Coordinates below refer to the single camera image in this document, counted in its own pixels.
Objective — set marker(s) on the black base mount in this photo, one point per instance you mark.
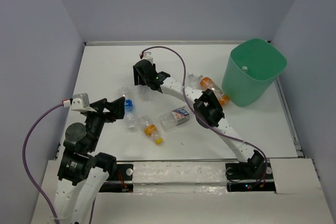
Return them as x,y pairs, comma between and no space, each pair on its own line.
238,181
121,181

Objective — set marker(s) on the yellow cap orange label bottle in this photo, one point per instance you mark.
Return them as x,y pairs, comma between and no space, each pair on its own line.
149,129

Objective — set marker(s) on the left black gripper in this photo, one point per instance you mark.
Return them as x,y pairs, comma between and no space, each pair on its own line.
117,107

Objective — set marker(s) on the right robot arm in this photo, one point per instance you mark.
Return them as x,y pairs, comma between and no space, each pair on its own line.
252,160

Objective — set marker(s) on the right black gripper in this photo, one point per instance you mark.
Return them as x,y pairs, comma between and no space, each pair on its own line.
140,81

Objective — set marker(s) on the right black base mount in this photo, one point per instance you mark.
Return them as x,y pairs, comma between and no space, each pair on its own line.
238,181

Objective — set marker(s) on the white blue label bottle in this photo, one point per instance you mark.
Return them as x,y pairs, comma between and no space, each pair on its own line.
175,118

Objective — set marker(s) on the white foam strip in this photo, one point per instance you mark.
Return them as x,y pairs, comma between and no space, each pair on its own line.
179,177

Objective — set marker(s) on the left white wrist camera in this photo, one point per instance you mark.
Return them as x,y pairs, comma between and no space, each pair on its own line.
80,103

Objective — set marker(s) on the clear crushed bottle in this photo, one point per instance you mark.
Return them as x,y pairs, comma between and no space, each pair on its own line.
193,81

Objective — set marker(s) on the clear ribbed bottle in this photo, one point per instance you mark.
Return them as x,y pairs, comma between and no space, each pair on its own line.
144,93

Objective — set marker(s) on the green plastic bin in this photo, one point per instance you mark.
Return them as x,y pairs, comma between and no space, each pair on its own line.
264,62

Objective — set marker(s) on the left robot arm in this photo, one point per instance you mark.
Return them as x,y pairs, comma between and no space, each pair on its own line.
81,175

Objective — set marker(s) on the blue label clear bottle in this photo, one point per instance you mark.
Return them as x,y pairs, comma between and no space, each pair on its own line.
129,115

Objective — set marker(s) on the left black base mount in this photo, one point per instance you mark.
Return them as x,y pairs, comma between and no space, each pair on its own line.
121,181

